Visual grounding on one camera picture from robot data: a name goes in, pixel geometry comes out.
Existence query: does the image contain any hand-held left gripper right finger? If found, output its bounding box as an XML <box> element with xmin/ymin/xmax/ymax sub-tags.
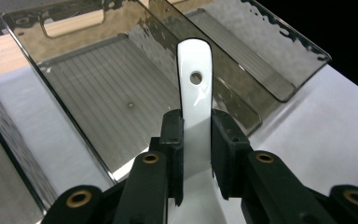
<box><xmin>211</xmin><ymin>108</ymin><xmax>254</xmax><ymax>201</ymax></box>

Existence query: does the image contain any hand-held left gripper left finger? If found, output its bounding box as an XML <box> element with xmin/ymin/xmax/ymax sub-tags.
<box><xmin>148</xmin><ymin>108</ymin><xmax>185</xmax><ymax>207</ymax></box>

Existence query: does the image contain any white table cover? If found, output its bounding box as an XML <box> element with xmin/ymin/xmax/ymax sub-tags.
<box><xmin>0</xmin><ymin>63</ymin><xmax>358</xmax><ymax>224</ymax></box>

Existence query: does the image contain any clear grey plastic bin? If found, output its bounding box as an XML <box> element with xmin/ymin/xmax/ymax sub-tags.
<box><xmin>0</xmin><ymin>76</ymin><xmax>59</xmax><ymax>224</ymax></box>
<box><xmin>148</xmin><ymin>0</ymin><xmax>333</xmax><ymax>104</ymax></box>
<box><xmin>0</xmin><ymin>0</ymin><xmax>262</xmax><ymax>185</ymax></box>

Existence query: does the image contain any white ceramic spoon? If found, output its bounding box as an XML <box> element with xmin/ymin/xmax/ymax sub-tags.
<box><xmin>167</xmin><ymin>37</ymin><xmax>246</xmax><ymax>224</ymax></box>

